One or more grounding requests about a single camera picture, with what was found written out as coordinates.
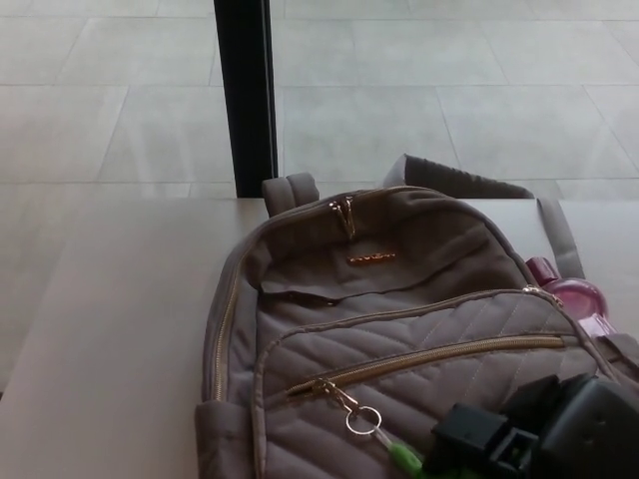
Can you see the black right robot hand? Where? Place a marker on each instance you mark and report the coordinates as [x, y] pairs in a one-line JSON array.
[[559, 429]]

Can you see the pink transparent water bottle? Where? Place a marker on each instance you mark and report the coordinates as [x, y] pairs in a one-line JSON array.
[[579, 298]]

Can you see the taupe quilted backpack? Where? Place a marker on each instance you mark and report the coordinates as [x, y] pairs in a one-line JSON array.
[[359, 319]]

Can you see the black vertical window frame post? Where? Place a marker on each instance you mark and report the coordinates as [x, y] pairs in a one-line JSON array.
[[247, 95]]

